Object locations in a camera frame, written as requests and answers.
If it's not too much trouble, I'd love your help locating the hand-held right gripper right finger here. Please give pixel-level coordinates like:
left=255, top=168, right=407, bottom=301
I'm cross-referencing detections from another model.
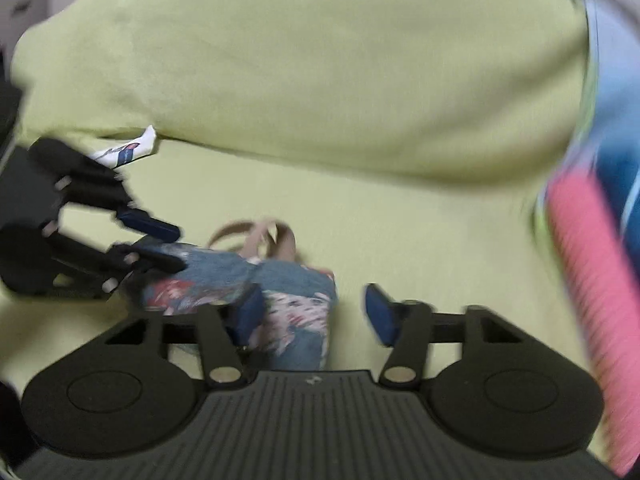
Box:
left=364, top=283, right=531, bottom=389

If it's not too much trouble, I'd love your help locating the blue patterned folded cloth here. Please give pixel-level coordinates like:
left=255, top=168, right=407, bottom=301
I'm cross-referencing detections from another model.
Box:
left=535, top=0, right=640, bottom=271

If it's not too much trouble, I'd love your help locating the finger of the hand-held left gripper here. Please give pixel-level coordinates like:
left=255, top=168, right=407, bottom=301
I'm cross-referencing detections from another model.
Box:
left=27, top=137, right=182, bottom=243
left=47, top=232, right=190, bottom=293

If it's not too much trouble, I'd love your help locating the blue floral fabric bag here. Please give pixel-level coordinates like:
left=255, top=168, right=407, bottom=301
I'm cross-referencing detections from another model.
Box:
left=140, top=217, right=338, bottom=372

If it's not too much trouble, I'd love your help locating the green covered sofa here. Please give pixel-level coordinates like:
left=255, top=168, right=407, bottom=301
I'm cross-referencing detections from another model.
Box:
left=0, top=0, right=613, bottom=461

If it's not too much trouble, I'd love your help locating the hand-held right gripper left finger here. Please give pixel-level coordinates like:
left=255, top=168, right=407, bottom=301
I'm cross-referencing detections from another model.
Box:
left=106, top=284, right=266, bottom=389

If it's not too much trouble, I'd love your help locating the pink folded cloth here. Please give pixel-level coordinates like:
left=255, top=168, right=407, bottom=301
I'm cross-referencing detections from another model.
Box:
left=542, top=167, right=640, bottom=478

